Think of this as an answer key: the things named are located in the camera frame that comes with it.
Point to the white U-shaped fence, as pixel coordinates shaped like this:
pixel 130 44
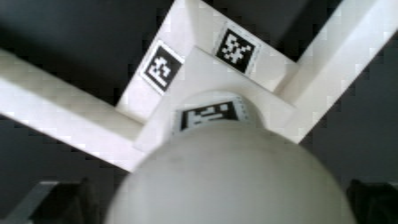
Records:
pixel 59 110

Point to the white lamp bulb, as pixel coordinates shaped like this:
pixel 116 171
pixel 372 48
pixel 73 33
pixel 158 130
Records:
pixel 226 175

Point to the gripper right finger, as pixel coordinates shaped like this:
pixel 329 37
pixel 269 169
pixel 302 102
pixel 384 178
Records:
pixel 373 202

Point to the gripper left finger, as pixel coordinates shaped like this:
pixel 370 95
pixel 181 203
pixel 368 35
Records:
pixel 59 203

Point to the white lamp base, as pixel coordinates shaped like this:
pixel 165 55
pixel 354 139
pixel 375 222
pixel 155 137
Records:
pixel 206 57

